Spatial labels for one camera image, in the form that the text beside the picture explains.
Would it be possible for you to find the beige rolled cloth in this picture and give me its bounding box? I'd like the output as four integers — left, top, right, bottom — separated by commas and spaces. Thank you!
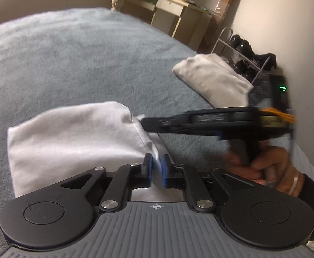
172, 53, 254, 108

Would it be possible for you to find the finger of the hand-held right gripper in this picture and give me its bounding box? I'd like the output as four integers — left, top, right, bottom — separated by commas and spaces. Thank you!
140, 113, 193, 133
159, 126, 223, 141

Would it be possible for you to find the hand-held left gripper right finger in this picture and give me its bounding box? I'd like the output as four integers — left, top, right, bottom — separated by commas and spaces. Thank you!
162, 154, 255, 212

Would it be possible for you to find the silver bangle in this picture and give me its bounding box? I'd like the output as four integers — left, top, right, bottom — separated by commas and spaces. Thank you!
288, 170, 300, 196

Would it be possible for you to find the cream wooden desk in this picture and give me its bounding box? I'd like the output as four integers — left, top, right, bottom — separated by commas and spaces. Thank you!
111, 0, 217, 55

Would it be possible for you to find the person's right hand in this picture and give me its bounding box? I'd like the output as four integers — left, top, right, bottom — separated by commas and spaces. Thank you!
225, 141, 306, 197

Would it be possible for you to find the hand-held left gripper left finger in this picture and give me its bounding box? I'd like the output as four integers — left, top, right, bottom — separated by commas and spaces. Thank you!
61, 153, 154, 212

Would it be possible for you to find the white metal shoe rack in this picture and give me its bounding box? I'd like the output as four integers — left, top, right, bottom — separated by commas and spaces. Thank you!
210, 27, 272, 84

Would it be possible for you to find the white button shirt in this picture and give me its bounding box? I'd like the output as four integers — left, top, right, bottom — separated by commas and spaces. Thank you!
7, 101, 185, 202

